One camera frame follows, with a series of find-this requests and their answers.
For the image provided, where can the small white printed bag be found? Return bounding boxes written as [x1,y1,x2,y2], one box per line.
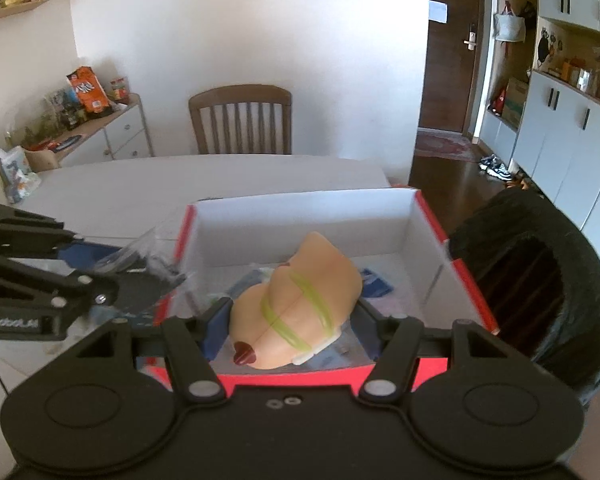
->
[1,146,42,204]

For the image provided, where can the blue wet wipes pack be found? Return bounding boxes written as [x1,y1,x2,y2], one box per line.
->
[360,268,394,299]

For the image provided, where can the red lidded jar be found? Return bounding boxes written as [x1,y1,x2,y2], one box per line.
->
[110,77,130,104]

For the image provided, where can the white sideboard cabinet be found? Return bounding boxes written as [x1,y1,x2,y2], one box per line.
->
[21,92,156,169]

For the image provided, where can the white grey wall cabinet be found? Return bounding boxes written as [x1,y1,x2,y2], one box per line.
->
[480,0,600,256]

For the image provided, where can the orange snack bag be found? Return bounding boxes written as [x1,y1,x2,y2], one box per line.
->
[67,66,114,118]

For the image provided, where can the white hanging tote bag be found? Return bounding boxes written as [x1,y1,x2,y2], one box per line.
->
[493,0,526,44]

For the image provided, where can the red white cardboard box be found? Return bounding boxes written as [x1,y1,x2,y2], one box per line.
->
[155,188,498,389]

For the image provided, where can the brown wooden chair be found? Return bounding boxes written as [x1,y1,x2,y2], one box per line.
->
[188,84,292,155]

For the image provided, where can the brown wooden door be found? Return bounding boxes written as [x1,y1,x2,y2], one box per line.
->
[418,0,483,133]

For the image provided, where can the dark snack bag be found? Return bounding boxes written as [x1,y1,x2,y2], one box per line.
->
[93,229,186,314]

